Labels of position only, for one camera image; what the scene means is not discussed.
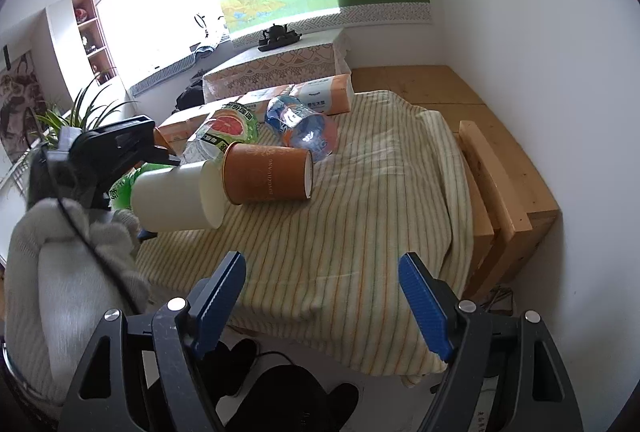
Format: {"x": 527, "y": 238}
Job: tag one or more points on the green tea bottle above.
{"x": 121, "y": 190}

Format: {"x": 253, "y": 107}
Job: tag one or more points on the white knit sleeve forearm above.
{"x": 59, "y": 283}

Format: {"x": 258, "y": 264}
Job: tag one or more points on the grapefruit label clear bottle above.
{"x": 231, "y": 123}

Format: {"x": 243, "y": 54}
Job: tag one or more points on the white pink wall shelf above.
{"x": 93, "y": 40}

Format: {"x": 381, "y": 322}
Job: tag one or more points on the ink painting wall scroll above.
{"x": 22, "y": 103}

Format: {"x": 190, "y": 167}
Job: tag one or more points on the white plastic cup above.
{"x": 187, "y": 197}

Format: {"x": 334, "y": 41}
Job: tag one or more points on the potted spider plant red-white pot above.
{"x": 88, "y": 112}

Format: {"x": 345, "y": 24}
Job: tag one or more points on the blue orange soda bottle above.
{"x": 299, "y": 126}

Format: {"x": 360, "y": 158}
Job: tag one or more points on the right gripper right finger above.
{"x": 534, "y": 392}

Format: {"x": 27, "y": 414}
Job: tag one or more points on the striped yellow tablecloth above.
{"x": 325, "y": 272}

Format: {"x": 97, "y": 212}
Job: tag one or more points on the black teapot set tray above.
{"x": 277, "y": 36}

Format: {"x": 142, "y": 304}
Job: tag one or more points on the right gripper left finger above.
{"x": 143, "y": 373}

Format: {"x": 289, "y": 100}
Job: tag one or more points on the dark bag on floor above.
{"x": 192, "y": 96}

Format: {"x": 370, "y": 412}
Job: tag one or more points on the large orange paper cup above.
{"x": 258, "y": 173}

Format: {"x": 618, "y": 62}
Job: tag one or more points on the low table lace cloth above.
{"x": 316, "y": 55}

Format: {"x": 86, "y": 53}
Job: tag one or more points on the wooden bench frame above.
{"x": 512, "y": 207}

